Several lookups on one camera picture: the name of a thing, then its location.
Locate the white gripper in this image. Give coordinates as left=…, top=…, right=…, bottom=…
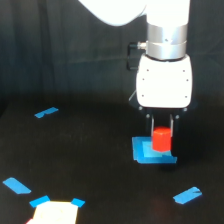
left=129, top=54, right=193, bottom=137

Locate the red hexagonal block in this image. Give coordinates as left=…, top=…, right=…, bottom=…
left=152, top=127, right=171, bottom=152

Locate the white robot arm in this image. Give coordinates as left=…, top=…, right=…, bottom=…
left=78, top=0, right=193, bottom=131

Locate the blue taped square marker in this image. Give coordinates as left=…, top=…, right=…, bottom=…
left=132, top=137, right=177, bottom=164

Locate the blue tape strip front right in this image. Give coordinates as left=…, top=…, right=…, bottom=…
left=173, top=187, right=202, bottom=205

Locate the blue tape strip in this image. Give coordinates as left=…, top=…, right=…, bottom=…
left=173, top=187, right=202, bottom=205
left=3, top=177, right=31, bottom=194
left=34, top=107, right=58, bottom=119

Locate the blue tape strip back left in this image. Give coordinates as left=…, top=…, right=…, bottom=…
left=34, top=107, right=58, bottom=119

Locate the blue tape on card right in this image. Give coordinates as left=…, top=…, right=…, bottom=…
left=71, top=198, right=85, bottom=208

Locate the blue tape on card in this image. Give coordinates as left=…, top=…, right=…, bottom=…
left=29, top=195, right=50, bottom=208
left=71, top=198, right=85, bottom=208

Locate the blue tape on card left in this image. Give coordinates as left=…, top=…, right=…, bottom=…
left=29, top=195, right=50, bottom=208

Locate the cream paper card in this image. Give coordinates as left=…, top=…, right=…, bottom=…
left=26, top=201, right=78, bottom=224

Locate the blue tape strip front left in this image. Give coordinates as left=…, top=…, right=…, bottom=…
left=3, top=177, right=31, bottom=194

